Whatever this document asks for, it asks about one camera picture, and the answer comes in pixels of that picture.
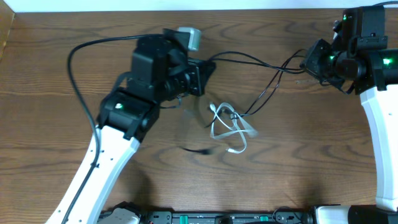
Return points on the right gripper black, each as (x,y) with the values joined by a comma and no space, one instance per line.
(311,61)

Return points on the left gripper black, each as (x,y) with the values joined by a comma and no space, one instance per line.
(199,74)

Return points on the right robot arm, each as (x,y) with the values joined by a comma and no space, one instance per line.
(359,54)

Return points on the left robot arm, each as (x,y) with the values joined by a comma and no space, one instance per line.
(161,70)

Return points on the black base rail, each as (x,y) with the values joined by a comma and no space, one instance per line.
(128,212)

